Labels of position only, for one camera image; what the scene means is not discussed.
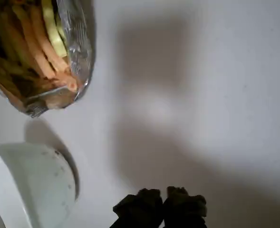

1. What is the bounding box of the pale yellow veggie straw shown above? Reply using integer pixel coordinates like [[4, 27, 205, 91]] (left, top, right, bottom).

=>
[[41, 0, 68, 59]]

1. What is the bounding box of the orange veggie straw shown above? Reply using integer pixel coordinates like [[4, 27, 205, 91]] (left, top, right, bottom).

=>
[[11, 3, 59, 80]]

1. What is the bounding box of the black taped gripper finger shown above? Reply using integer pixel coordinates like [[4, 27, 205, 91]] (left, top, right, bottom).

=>
[[111, 188, 164, 228], [163, 186, 207, 228]]

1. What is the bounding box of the orange veggie straw open end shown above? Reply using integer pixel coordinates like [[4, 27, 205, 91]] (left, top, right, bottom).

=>
[[30, 7, 80, 93]]

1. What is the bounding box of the tan veggie straw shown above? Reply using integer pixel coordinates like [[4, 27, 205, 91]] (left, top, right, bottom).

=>
[[0, 10, 47, 80]]

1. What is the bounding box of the white ceramic bowl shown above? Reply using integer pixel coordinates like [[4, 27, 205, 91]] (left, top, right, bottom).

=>
[[0, 142, 80, 228]]

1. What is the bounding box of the green white veggie straw packet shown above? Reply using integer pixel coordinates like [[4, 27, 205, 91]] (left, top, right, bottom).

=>
[[0, 0, 94, 119]]

